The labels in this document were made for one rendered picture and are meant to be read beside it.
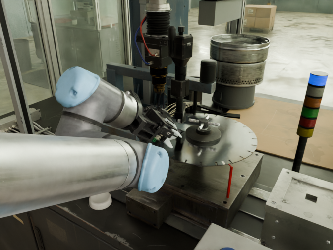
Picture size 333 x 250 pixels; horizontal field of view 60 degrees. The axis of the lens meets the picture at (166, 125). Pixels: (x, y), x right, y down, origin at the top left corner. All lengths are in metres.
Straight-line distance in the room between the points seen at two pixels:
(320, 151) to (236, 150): 0.57
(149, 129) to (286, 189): 0.40
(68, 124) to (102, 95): 0.08
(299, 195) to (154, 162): 0.48
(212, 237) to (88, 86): 0.40
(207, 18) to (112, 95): 0.69
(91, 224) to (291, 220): 0.54
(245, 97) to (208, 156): 0.83
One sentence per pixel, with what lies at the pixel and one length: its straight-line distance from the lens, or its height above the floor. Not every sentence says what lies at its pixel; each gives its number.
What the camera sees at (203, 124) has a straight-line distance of 0.88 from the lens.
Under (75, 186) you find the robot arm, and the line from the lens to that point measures 0.32.
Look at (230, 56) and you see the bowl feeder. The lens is 1.49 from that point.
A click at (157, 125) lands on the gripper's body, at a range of 0.65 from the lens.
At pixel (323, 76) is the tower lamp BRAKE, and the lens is 0.89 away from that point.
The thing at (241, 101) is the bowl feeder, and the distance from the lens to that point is 1.60.
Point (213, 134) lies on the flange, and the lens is 0.91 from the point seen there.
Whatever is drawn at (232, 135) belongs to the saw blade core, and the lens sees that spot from 0.94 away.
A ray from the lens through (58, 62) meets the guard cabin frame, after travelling 1.93.
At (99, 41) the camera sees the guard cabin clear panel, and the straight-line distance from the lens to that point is 2.17.
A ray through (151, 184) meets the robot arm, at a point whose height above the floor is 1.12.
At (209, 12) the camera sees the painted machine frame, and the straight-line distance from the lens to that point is 1.16.
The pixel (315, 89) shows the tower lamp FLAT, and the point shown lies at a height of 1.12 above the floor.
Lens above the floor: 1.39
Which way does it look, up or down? 27 degrees down
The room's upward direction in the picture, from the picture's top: straight up
